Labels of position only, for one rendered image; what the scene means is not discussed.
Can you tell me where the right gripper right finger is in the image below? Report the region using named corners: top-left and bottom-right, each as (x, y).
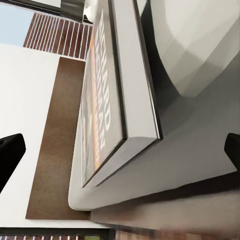
top-left (224, 133), bottom-right (240, 173)

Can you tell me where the hardback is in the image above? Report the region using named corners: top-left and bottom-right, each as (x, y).
top-left (81, 0), bottom-right (164, 188)

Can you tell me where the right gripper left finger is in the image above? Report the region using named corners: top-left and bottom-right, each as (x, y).
top-left (0, 133), bottom-right (26, 193)

